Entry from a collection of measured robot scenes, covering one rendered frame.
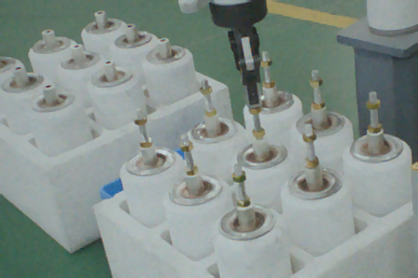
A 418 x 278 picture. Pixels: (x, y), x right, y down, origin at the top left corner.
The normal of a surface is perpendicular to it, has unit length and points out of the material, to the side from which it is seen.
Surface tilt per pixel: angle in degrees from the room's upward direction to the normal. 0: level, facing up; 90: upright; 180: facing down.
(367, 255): 90
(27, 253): 0
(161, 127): 90
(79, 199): 90
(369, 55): 90
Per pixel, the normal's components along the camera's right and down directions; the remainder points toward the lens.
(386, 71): -0.69, 0.46
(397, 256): 0.62, 0.34
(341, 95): -0.14, -0.84
